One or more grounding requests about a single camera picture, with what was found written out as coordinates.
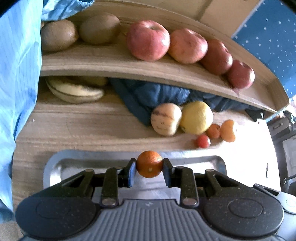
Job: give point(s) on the striped cream pepino melon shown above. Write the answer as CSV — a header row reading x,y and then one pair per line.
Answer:
x,y
165,119

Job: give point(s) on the pink red apple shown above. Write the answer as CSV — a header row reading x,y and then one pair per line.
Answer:
x,y
148,40
187,46

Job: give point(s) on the blue dotted fabric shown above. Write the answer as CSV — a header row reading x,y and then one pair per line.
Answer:
x,y
269,34

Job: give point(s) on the brown kiwi right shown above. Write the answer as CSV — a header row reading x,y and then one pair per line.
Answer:
x,y
100,29

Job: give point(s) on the cardboard box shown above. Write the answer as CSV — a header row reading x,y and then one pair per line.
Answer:
x,y
226,16

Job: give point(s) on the small orange persimmon fruit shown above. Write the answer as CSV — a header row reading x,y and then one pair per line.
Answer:
x,y
214,131

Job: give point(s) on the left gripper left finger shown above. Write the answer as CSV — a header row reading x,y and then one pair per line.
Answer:
x,y
84,184

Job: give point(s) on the dark red apple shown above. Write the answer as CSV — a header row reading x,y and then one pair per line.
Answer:
x,y
218,59
240,75

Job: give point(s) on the dark blue cloth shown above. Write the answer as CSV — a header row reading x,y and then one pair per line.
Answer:
x,y
141,98

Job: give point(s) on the small orange tangerine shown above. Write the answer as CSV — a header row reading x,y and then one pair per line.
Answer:
x,y
149,164

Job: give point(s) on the brown kiwi left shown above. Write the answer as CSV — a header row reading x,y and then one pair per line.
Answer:
x,y
58,35

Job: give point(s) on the yellow banana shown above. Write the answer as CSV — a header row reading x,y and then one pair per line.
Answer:
x,y
72,91

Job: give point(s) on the orange yellow round fruit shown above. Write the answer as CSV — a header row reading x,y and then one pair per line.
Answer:
x,y
228,131

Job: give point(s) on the yellow lemon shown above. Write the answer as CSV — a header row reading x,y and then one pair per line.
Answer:
x,y
197,117

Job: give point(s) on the light blue garment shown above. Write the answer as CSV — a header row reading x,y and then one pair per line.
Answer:
x,y
20,64

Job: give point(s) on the red cherry tomato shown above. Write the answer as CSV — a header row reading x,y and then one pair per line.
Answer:
x,y
203,141

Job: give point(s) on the brown kiwi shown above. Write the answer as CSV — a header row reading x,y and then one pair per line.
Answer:
x,y
58,35
100,29

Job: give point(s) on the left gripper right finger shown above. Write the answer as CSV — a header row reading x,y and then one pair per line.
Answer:
x,y
195,187

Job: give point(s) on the wooden curved shelf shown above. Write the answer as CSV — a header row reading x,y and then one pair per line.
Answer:
x,y
114,60

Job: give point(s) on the steel metal tray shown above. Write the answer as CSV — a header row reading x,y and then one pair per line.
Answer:
x,y
67,163

